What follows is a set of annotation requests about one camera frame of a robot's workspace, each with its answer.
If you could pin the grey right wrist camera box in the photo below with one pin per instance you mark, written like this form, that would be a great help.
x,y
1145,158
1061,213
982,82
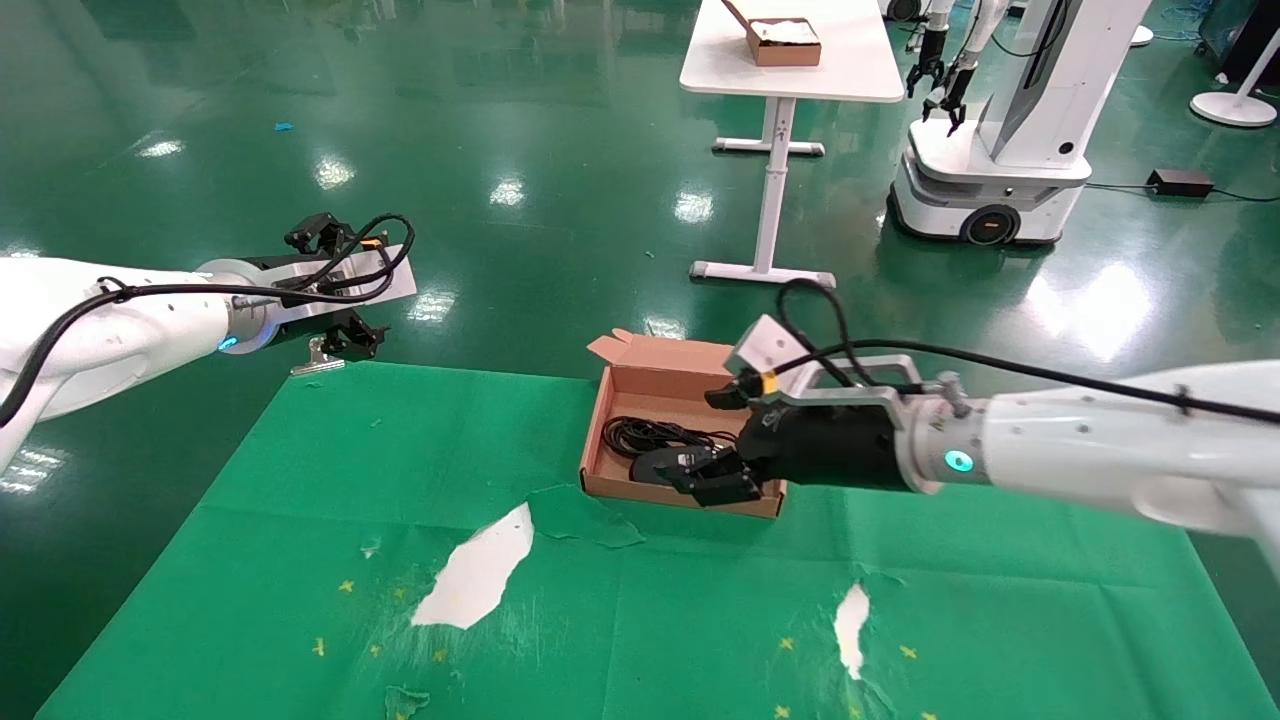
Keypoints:
x,y
765,345

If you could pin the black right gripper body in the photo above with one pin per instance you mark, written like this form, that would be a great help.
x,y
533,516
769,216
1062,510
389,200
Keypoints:
x,y
830,450

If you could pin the small brown cardboard box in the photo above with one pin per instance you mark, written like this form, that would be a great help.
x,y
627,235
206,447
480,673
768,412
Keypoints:
x,y
785,48

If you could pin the open brown cardboard box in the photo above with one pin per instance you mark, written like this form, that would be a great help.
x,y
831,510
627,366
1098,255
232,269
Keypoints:
x,y
660,395

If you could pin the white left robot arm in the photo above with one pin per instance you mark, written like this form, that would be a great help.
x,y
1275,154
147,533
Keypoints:
x,y
120,335

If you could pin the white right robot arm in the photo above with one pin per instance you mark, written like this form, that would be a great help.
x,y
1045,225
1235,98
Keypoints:
x,y
1100,450

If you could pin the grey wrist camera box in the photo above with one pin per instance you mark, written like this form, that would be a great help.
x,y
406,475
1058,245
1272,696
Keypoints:
x,y
350,302
765,345

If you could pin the white round stand base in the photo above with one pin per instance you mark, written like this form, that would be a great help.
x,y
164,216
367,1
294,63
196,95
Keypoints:
x,y
1235,108

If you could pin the white height-adjustable table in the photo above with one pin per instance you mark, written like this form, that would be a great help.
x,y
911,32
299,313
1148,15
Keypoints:
x,y
800,70

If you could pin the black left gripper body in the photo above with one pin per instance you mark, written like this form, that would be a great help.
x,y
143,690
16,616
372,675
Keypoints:
x,y
290,325

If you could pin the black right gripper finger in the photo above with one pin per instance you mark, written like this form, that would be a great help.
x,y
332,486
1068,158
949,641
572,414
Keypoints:
x,y
725,485
730,398

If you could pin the white wheeled background robot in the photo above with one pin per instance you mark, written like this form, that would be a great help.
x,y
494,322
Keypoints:
x,y
1010,150

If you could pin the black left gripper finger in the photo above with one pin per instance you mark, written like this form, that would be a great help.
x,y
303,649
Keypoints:
x,y
355,338
318,235

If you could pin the silver table clip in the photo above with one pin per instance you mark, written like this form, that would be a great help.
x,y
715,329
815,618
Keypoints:
x,y
312,366

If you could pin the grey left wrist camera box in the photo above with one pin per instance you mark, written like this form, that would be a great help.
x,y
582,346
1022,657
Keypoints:
x,y
350,302

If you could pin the torn green table cloth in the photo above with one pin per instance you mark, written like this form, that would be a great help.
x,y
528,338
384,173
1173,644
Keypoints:
x,y
300,480

